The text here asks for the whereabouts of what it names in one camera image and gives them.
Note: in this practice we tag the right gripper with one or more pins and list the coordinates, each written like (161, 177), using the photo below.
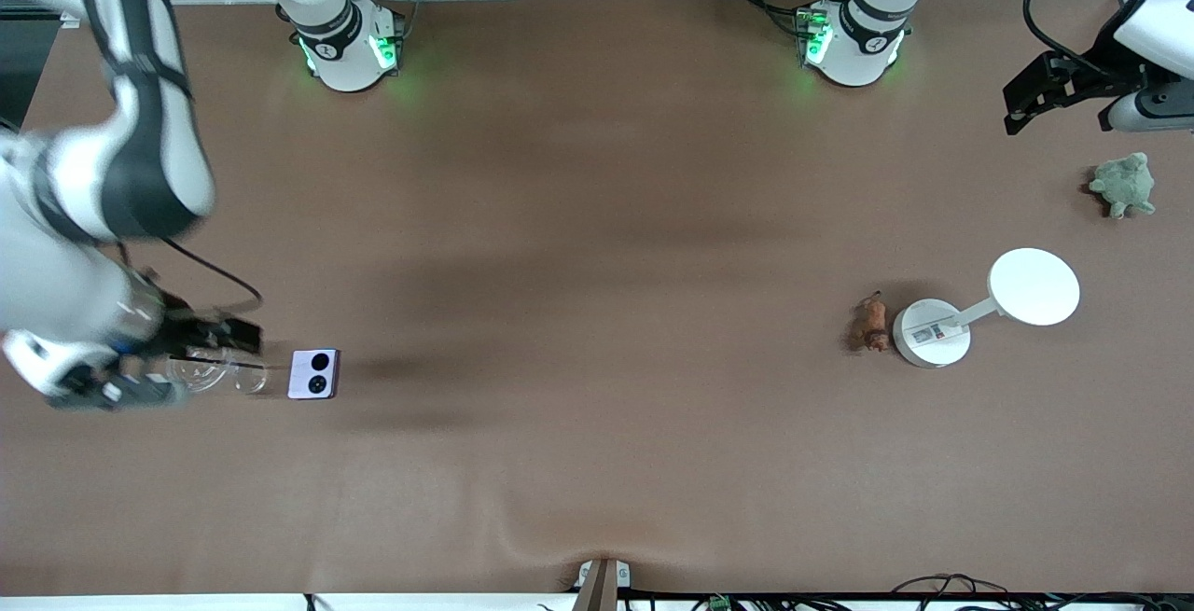
(180, 333)

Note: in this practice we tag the green plush toy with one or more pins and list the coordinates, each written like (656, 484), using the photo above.
(1124, 187)

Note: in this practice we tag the lilac flip phone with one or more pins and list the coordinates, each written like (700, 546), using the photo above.
(300, 373)

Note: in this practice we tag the clear plastic cup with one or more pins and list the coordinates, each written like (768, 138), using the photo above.
(250, 378)

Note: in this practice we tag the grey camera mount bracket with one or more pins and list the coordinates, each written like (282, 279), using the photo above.
(602, 588)

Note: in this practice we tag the white round desk lamp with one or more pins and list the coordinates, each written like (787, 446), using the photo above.
(1034, 286)

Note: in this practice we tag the brown lion statue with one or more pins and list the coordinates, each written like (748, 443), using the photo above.
(875, 322)

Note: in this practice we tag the thin black straw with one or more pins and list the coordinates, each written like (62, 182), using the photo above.
(238, 366)

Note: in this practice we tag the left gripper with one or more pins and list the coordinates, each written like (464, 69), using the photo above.
(1103, 64)

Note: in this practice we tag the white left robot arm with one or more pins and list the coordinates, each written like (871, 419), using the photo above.
(867, 33)

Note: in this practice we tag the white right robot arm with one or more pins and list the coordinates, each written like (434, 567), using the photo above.
(140, 154)

